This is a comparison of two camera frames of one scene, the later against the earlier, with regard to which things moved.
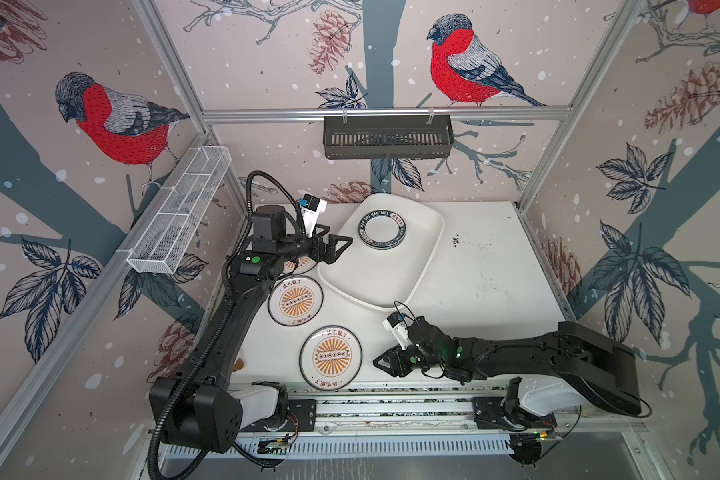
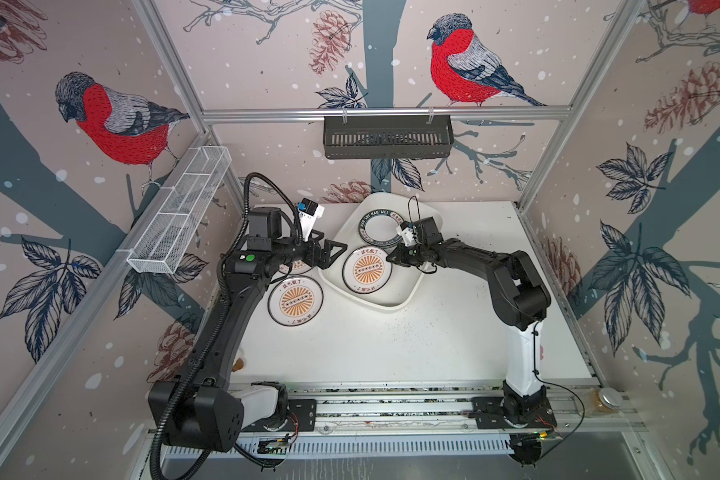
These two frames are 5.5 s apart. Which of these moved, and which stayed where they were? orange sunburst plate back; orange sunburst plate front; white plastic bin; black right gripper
Moved: orange sunburst plate front; black right gripper
Stayed: white plastic bin; orange sunburst plate back
